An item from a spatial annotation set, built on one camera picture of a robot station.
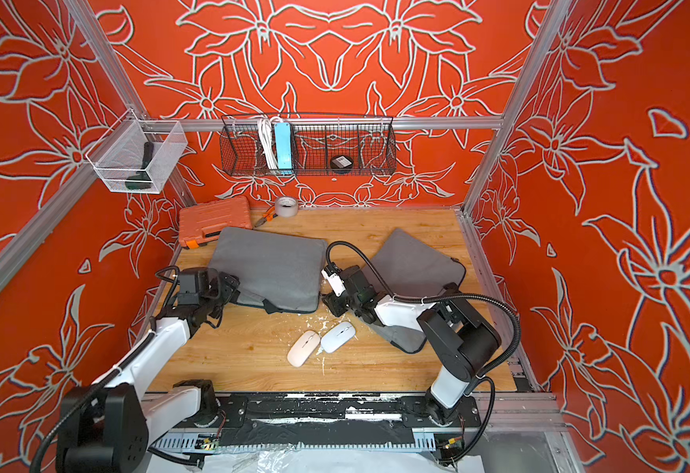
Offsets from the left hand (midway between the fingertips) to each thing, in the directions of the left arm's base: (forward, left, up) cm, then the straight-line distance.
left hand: (234, 284), depth 88 cm
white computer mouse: (-12, -32, -7) cm, 35 cm away
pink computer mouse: (-15, -23, -7) cm, 29 cm away
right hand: (+1, -28, -4) cm, 29 cm away
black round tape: (+36, -30, +19) cm, 51 cm away
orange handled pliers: (+36, 0, -7) cm, 37 cm away
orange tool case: (+26, +21, -2) cm, 34 cm away
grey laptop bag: (+8, -12, -4) cm, 15 cm away
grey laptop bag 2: (+13, -56, -4) cm, 58 cm away
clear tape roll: (+41, -8, -5) cm, 42 cm away
